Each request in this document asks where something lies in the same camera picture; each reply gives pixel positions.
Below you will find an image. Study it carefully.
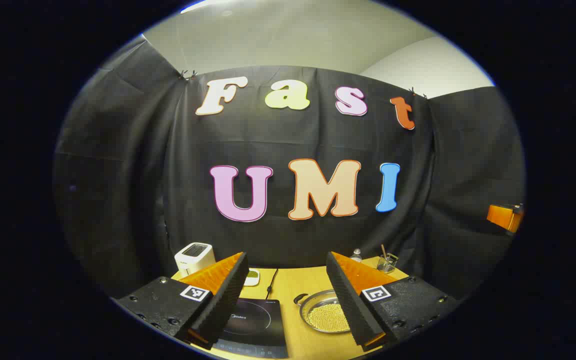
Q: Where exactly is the black power cable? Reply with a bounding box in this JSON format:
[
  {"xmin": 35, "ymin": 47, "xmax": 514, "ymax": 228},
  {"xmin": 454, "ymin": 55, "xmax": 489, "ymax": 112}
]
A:
[{"xmin": 266, "ymin": 268, "xmax": 280, "ymax": 300}]

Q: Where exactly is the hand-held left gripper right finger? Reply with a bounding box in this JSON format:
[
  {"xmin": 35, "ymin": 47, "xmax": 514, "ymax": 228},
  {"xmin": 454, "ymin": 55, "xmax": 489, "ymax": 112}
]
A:
[{"xmin": 326, "ymin": 251, "xmax": 461, "ymax": 352}]

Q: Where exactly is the black induction cooktop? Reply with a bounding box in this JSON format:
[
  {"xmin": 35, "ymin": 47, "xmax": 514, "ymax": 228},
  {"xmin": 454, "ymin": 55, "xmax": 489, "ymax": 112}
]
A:
[{"xmin": 212, "ymin": 297, "xmax": 289, "ymax": 359}]

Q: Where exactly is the large heap of soybeans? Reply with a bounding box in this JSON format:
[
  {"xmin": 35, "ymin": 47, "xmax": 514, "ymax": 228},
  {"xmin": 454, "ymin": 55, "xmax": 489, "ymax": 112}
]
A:
[{"xmin": 308, "ymin": 303, "xmax": 351, "ymax": 332}]

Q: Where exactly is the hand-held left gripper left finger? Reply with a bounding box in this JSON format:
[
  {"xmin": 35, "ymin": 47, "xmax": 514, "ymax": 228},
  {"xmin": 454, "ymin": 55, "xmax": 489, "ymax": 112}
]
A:
[{"xmin": 113, "ymin": 251, "xmax": 250, "ymax": 351}]

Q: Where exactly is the stainless steel pot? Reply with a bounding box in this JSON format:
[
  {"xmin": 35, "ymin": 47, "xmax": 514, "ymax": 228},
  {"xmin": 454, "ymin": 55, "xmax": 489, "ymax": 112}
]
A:
[{"xmin": 293, "ymin": 289, "xmax": 354, "ymax": 335}]

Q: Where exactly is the white toaster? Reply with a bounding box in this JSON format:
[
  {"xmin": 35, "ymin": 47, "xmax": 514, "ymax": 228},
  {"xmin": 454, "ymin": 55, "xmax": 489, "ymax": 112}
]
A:
[{"xmin": 174, "ymin": 242, "xmax": 216, "ymax": 277}]

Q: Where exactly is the clear glass cup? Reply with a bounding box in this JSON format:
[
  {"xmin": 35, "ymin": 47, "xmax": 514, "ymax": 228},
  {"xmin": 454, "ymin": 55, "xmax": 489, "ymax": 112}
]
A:
[{"xmin": 376, "ymin": 252, "xmax": 400, "ymax": 274}]

